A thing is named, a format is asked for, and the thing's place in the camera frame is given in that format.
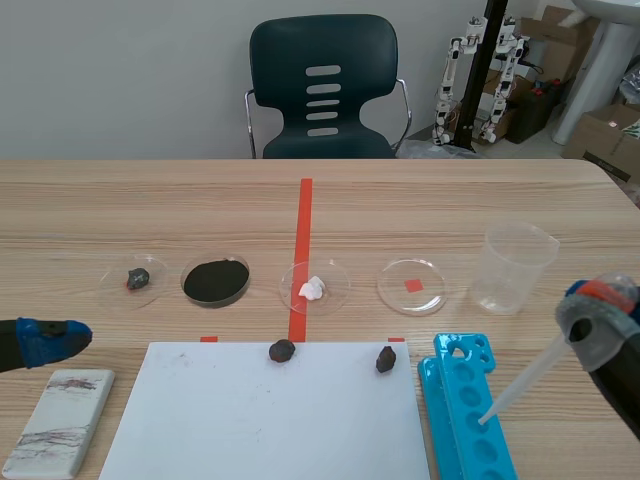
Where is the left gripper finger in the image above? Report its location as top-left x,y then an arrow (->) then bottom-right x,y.
0,316 -> 94,374

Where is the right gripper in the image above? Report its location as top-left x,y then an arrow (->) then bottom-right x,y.
555,280 -> 640,437

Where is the small white tile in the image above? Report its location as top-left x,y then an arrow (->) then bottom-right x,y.
0,368 -> 117,480

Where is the clear plastic beaker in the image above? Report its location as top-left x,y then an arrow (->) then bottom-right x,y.
469,220 -> 562,317

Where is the small grey stone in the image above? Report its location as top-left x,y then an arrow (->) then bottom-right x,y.
125,267 -> 153,292

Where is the clear glass dish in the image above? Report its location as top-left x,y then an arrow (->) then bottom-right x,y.
376,257 -> 448,317
97,253 -> 169,311
278,258 -> 352,317

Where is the turquoise rack with round holes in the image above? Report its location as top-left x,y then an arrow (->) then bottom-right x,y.
416,332 -> 519,480

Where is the brown cardboard box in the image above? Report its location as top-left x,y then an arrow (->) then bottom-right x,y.
518,4 -> 602,86
561,103 -> 640,184

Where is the glass dish with black powder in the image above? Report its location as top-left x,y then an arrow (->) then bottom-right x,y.
179,255 -> 252,310

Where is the small angular dark stone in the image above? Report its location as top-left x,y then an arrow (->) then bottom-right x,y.
374,344 -> 398,376

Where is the white sheet of paper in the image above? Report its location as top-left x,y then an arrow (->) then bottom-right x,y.
97,341 -> 432,480

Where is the small round dark stone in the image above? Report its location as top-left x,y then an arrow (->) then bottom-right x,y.
267,338 -> 297,366

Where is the white wash basin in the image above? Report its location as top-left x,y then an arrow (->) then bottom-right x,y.
551,0 -> 640,147

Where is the white lump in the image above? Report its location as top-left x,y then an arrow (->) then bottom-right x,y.
297,275 -> 326,301

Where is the dark blue chair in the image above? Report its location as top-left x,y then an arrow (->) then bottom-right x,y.
243,13 -> 414,160

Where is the black metal rail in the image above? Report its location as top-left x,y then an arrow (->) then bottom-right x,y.
456,0 -> 512,152

